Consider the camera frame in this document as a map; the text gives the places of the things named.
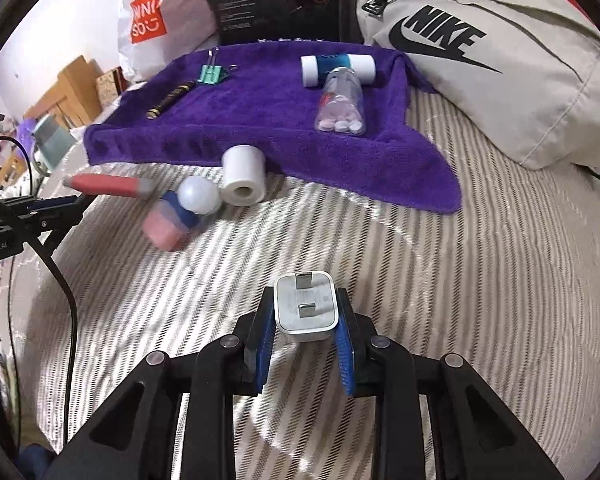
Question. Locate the white charger plug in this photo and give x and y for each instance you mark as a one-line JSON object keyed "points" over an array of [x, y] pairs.
{"points": [[305, 306]]}

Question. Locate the blue white cylinder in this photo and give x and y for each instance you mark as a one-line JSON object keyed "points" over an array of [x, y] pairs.
{"points": [[315, 68]]}

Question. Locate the teal binder clip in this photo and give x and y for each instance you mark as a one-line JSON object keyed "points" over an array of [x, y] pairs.
{"points": [[212, 73]]}

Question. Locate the white Miniso shopping bag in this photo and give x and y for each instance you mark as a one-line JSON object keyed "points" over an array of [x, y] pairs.
{"points": [[153, 33]]}

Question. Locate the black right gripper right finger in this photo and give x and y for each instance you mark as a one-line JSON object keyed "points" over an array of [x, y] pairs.
{"points": [[475, 434]]}

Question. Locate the brown patterned box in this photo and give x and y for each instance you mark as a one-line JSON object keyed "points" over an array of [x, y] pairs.
{"points": [[110, 85]]}

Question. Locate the purple towel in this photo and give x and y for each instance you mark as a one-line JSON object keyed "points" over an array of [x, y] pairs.
{"points": [[263, 103]]}

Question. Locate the black headset box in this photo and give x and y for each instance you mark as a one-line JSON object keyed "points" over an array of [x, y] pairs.
{"points": [[280, 0]]}

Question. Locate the pink tube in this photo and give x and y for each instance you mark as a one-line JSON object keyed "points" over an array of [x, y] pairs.
{"points": [[107, 184]]}

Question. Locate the pink jar blue lid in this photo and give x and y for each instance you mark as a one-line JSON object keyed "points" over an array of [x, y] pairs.
{"points": [[168, 225]]}

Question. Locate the black Grand Reserve lighter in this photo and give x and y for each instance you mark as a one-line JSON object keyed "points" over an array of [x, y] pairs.
{"points": [[170, 99]]}

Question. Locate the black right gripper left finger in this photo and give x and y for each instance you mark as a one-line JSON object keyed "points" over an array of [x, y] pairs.
{"points": [[132, 434]]}

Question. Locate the white cream jar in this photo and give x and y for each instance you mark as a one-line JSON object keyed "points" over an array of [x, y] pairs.
{"points": [[243, 176]]}

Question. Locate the clear pill bottle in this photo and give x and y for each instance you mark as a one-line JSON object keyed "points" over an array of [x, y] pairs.
{"points": [[340, 109]]}

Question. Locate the grey Nike bag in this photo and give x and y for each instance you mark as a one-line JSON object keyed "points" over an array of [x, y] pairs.
{"points": [[526, 72]]}

